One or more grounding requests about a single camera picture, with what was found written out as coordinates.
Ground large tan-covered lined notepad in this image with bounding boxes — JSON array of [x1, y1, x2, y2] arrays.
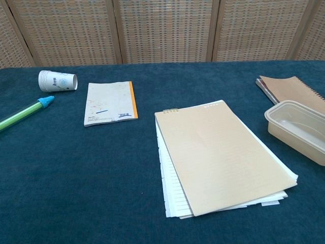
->
[[154, 99, 299, 219]]

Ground brown spiral notebook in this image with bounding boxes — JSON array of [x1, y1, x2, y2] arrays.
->
[[255, 75, 325, 112]]

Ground white notepad orange spine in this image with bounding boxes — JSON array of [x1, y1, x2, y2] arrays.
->
[[83, 81, 139, 128]]

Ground woven bamboo folding screen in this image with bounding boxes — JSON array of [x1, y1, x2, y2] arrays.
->
[[0, 0, 325, 69]]

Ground dark blue table cloth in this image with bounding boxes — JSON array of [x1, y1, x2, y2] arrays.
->
[[0, 59, 325, 244]]

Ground white paper cup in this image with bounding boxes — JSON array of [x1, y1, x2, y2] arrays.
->
[[38, 70, 78, 93]]

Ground beige plastic food container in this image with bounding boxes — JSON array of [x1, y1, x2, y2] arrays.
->
[[264, 100, 325, 165]]

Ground green tube toy blue ends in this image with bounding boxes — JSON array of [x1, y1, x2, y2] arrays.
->
[[0, 95, 55, 132]]

